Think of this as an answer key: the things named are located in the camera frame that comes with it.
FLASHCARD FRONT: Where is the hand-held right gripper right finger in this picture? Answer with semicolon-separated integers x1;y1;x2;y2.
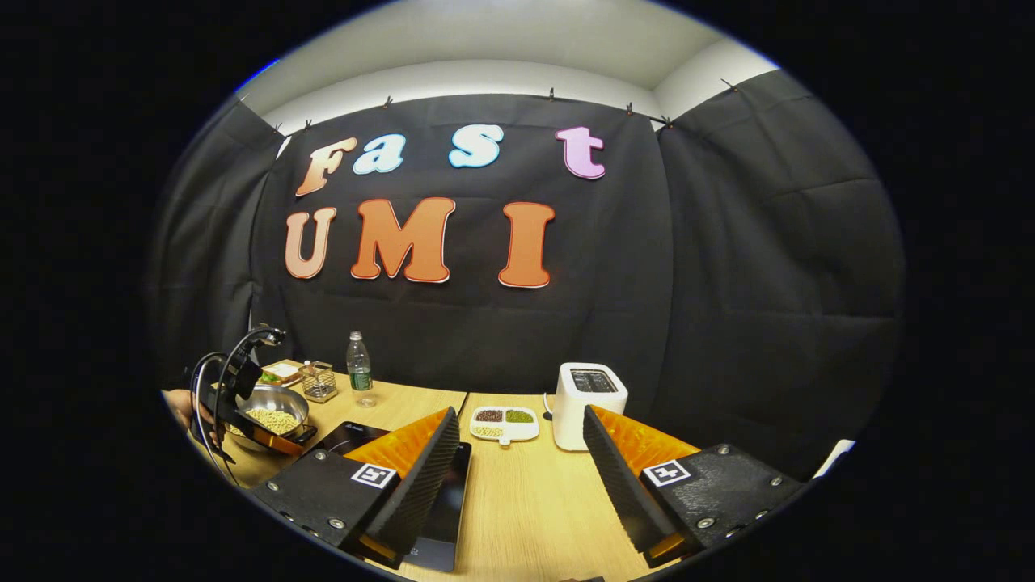
582;404;810;569

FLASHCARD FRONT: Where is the steel pot with black handle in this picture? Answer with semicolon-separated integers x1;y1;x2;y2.
229;383;318;456

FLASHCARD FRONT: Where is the white toaster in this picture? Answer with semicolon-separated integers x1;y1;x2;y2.
553;362;629;452

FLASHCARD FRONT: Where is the clear plastic water bottle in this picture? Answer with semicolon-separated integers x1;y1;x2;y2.
347;331;378;408

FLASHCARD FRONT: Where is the metal wire basket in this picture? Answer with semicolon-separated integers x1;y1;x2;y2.
298;361;339;403

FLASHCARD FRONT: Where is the small white plate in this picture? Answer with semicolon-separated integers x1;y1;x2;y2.
260;361;306;388

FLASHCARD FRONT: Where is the black induction cooktop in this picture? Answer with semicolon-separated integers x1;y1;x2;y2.
311;420;473;573

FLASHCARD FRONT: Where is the pile of yellow soybeans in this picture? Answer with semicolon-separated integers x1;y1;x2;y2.
245;407;300;436

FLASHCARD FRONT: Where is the black backdrop cloth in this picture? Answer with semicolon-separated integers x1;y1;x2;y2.
150;69;906;482

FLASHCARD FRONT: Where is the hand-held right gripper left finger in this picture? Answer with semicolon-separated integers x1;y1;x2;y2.
249;407;461;570

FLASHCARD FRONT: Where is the white divided dish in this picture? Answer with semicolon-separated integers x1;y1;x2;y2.
470;406;540;448

